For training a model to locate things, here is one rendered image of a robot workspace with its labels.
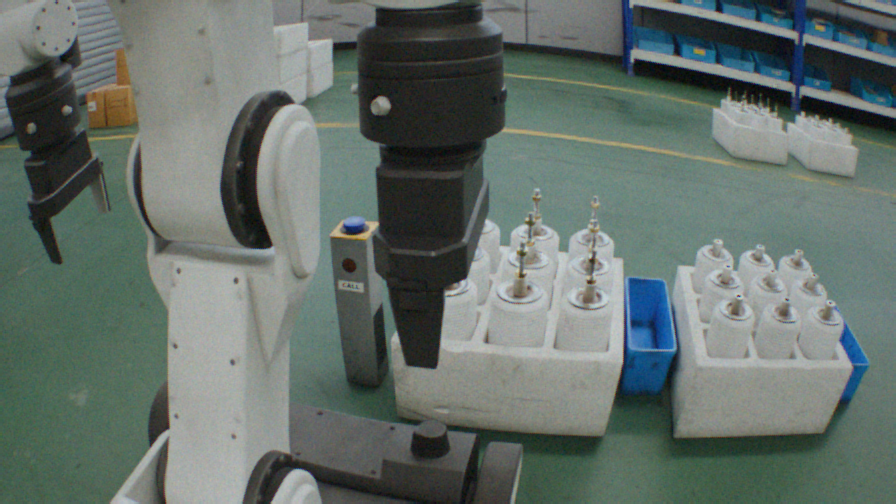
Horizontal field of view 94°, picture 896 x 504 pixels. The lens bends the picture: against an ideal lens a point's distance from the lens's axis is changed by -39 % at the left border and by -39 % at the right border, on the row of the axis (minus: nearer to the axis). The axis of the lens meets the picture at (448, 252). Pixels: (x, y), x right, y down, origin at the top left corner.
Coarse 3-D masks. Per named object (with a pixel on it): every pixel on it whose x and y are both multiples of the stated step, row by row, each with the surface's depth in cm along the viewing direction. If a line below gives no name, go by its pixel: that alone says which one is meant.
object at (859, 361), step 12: (840, 312) 117; (840, 336) 115; (852, 336) 108; (852, 348) 107; (852, 360) 106; (864, 360) 100; (852, 372) 99; (864, 372) 99; (852, 384) 100; (840, 396) 102; (852, 396) 102
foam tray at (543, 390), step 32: (480, 320) 112; (448, 352) 105; (480, 352) 103; (512, 352) 103; (544, 352) 102; (576, 352) 102; (608, 352) 101; (416, 384) 109; (448, 384) 108; (480, 384) 106; (512, 384) 105; (544, 384) 104; (576, 384) 102; (608, 384) 101; (416, 416) 113; (448, 416) 111; (480, 416) 110; (512, 416) 108; (544, 416) 107; (576, 416) 105; (608, 416) 104
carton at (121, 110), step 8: (112, 88) 364; (120, 88) 357; (128, 88) 355; (112, 96) 361; (120, 96) 360; (128, 96) 358; (112, 104) 364; (120, 104) 363; (128, 104) 361; (112, 112) 367; (120, 112) 366; (128, 112) 364; (136, 112) 372; (112, 120) 370; (120, 120) 369; (128, 120) 367; (136, 120) 374
